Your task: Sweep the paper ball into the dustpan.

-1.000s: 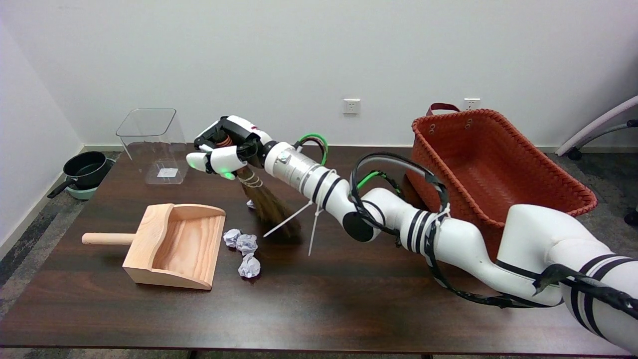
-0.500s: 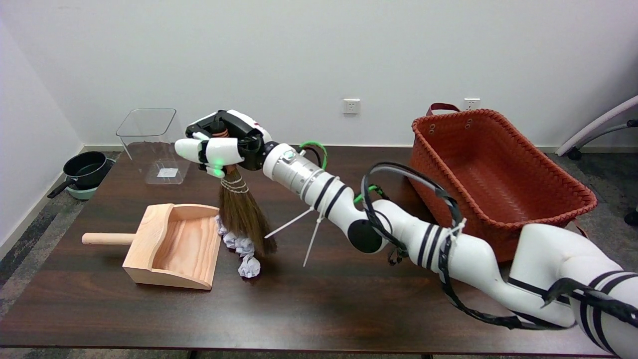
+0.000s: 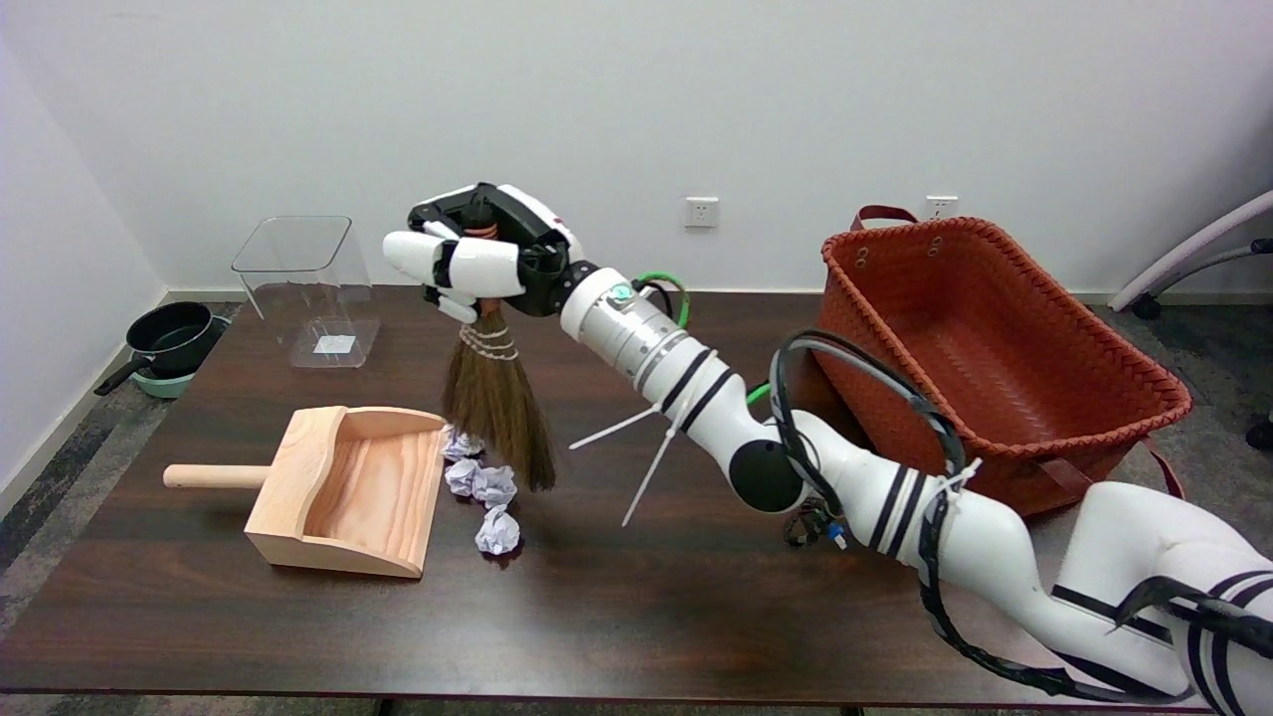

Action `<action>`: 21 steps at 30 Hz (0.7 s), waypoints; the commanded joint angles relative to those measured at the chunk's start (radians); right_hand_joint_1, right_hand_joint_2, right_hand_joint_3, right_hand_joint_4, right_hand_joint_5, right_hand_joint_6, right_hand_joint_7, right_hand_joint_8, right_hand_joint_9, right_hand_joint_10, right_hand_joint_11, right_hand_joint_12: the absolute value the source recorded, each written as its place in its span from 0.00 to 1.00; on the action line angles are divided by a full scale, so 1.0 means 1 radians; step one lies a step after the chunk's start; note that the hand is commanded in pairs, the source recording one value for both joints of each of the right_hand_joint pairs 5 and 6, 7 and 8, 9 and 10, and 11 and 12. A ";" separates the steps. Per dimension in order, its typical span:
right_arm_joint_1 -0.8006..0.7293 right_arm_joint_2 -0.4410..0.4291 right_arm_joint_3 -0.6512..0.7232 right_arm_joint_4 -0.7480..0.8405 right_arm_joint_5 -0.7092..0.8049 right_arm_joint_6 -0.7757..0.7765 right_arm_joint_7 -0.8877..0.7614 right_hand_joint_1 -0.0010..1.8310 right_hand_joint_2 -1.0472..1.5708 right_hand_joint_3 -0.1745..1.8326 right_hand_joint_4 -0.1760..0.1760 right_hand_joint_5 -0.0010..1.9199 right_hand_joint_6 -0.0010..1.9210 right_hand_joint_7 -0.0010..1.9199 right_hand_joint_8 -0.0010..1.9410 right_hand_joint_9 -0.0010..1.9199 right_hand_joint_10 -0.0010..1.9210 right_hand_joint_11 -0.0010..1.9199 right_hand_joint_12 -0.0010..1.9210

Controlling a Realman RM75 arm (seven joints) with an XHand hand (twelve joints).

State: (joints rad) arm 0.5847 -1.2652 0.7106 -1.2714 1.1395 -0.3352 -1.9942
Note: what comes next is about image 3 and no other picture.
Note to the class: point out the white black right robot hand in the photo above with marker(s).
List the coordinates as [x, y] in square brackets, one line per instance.
[487, 268]

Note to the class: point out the brown straw hand broom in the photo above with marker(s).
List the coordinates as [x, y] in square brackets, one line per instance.
[492, 398]

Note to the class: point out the white paper ball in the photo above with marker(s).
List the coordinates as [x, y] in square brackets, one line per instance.
[494, 485]
[459, 445]
[497, 530]
[461, 476]

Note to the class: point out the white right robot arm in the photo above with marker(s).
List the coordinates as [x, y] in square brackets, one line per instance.
[845, 477]

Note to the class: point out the light wooden dustpan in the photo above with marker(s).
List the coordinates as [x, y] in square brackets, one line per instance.
[368, 497]

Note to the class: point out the clear plastic container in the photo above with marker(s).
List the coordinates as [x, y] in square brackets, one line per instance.
[308, 298]

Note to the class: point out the black frying pan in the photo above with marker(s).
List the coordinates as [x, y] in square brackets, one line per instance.
[174, 333]

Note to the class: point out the green pot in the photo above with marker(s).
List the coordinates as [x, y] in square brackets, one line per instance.
[164, 385]

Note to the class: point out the red woven basket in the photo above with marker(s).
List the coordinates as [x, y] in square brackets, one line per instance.
[1014, 338]

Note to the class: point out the white grey chair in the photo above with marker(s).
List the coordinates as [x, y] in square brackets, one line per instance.
[1193, 244]

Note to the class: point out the black caster wheel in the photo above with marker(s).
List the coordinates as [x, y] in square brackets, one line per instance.
[1261, 435]

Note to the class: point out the white wall socket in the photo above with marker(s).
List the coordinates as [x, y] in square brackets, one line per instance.
[942, 206]
[701, 212]

